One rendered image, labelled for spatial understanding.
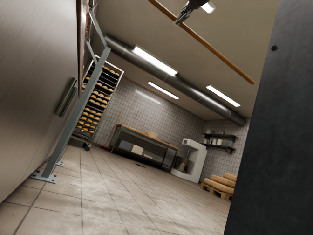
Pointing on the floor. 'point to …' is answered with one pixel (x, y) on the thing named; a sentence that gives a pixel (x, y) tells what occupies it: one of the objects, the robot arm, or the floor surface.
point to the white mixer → (187, 168)
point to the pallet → (216, 192)
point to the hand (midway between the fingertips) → (177, 20)
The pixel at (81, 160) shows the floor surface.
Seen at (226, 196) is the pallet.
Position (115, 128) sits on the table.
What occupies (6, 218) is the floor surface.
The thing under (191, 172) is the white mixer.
